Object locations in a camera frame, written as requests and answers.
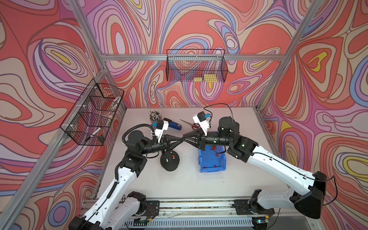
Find white marker in basket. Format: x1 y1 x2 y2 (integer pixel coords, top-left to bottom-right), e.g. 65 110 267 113
84 127 101 142

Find yellow sticky note pad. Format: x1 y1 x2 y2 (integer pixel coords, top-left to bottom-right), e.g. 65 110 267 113
203 74 218 82

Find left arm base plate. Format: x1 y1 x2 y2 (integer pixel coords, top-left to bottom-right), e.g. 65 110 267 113
120 200 161 217

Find red handled scissors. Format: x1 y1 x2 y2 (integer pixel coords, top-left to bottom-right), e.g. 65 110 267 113
181 119 200 130

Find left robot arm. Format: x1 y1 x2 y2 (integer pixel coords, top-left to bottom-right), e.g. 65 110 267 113
68 124 183 230

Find blue plastic bin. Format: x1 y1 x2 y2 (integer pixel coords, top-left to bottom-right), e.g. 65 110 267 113
198 145 227 173

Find black wire basket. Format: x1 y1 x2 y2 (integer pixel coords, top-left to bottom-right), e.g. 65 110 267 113
166 48 228 83
60 79 125 146

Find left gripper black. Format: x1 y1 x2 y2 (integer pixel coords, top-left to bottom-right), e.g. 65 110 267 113
138 136 182 160

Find black round screw base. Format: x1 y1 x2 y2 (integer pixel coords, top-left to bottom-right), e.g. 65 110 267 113
160 151 180 172

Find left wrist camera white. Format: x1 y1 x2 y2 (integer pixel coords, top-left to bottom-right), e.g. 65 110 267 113
152 120 169 143

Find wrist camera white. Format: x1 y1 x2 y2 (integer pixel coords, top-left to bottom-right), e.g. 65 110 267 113
193 112 211 136
152 120 169 143

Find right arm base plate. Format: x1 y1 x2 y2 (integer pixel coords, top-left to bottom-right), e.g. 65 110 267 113
232 199 275 216

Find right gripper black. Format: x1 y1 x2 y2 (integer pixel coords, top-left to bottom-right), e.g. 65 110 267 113
182 127 232 151

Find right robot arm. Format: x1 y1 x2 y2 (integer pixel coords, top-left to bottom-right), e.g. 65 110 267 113
182 107 335 219

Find metal pen cup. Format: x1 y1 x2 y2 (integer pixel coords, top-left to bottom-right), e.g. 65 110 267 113
149 109 162 123

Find black wire basket left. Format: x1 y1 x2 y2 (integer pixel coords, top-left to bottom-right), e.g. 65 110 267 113
60 79 125 146

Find blue black stapler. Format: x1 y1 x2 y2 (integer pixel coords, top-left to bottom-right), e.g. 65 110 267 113
163 118 182 130

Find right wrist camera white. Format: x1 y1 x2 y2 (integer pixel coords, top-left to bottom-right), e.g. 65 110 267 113
193 112 211 136

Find black wire basket back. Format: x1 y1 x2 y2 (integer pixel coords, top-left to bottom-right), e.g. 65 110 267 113
166 48 228 83

